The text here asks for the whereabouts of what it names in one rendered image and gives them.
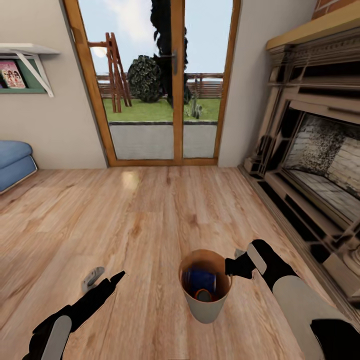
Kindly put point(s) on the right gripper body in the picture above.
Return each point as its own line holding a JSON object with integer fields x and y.
{"x": 235, "y": 267}

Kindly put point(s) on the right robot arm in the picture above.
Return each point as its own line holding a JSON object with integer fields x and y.
{"x": 322, "y": 331}

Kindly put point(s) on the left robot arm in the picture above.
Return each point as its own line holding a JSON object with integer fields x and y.
{"x": 51, "y": 336}

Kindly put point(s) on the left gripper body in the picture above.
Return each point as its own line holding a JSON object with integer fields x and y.
{"x": 97, "y": 296}

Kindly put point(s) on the shelf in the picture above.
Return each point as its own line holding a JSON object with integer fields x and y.
{"x": 30, "y": 66}

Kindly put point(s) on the countertop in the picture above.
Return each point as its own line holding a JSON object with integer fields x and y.
{"x": 345, "y": 18}

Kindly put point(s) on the trash can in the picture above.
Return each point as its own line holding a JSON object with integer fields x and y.
{"x": 205, "y": 260}

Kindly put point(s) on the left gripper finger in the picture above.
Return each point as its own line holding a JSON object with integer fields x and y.
{"x": 116, "y": 278}

